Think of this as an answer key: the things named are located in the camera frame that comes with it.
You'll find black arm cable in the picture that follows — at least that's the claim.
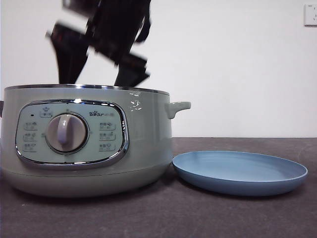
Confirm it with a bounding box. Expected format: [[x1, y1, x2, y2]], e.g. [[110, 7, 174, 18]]
[[136, 0, 152, 43]]

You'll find blue plate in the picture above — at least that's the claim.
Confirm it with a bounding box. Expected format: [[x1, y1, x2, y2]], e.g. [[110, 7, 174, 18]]
[[172, 150, 309, 197]]

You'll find white wall socket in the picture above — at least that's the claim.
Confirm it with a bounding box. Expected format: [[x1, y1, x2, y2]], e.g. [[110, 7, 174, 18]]
[[304, 3, 317, 27]]

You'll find pale green electric steamer pot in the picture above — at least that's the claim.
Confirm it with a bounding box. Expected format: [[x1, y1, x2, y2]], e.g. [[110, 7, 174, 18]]
[[0, 84, 192, 199]]

